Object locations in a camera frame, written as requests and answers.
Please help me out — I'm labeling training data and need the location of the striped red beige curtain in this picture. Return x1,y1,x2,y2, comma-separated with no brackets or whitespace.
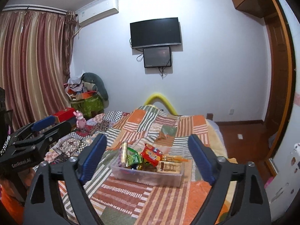
1,10,77,130

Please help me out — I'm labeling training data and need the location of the patchwork striped bed quilt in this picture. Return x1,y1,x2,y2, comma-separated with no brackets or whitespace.
45,105,227,224

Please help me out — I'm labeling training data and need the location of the green snack bag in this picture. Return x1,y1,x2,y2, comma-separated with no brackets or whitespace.
126,147,143,167

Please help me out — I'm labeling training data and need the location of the pink plush toy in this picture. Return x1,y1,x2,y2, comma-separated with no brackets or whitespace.
73,110,86,131

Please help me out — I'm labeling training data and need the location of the large wall television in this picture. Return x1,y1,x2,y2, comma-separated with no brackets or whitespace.
130,17,182,49

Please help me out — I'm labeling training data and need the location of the brown wooden wardrobe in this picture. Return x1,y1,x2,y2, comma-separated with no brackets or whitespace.
227,0,297,160

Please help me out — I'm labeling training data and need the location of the clear plastic storage bin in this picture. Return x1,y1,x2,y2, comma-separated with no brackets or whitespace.
111,147,185,187

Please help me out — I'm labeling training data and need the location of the small wall monitor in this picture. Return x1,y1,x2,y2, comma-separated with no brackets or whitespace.
143,46,172,68

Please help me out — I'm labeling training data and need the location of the yellow curved foam tube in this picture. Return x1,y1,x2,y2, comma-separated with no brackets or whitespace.
143,93,178,115

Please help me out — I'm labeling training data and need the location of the red snack bag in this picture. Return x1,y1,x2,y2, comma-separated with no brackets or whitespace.
141,144,163,167

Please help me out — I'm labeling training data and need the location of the purple label cracker pack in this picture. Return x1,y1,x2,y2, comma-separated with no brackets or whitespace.
118,141,128,168

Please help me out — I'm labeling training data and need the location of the yellow snack packet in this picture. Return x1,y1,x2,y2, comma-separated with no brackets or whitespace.
136,163,157,172

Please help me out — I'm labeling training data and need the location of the white air conditioner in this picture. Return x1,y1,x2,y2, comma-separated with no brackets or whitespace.
76,0,119,28

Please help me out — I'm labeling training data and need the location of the red and black box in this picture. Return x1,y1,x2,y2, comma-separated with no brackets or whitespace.
53,107,75,123

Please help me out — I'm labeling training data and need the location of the orange edged biscuit packet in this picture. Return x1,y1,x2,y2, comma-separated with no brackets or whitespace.
162,155,189,163

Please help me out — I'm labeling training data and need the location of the beige cracker pack with barcode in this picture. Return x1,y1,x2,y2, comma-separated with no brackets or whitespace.
156,161,182,174

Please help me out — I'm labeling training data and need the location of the grey green plush cushion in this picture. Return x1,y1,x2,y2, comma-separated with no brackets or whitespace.
81,73,109,101

